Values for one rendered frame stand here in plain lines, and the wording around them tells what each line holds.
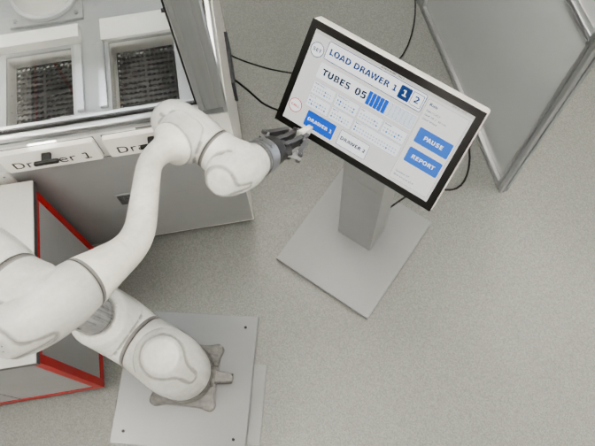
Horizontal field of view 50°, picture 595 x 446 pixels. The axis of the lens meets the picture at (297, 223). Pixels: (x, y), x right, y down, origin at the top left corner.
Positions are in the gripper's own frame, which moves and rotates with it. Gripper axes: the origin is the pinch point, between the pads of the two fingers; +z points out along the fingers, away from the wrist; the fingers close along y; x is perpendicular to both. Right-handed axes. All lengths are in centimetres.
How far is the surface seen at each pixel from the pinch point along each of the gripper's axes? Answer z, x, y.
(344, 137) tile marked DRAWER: 9.6, -0.8, -8.4
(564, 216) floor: 127, 31, -81
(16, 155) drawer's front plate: -26, 43, 69
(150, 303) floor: 27, 117, 39
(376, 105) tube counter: 9.6, -13.5, -12.4
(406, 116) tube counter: 9.6, -15.2, -20.8
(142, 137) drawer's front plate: -6, 27, 43
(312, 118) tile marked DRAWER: 9.6, -0.6, 2.6
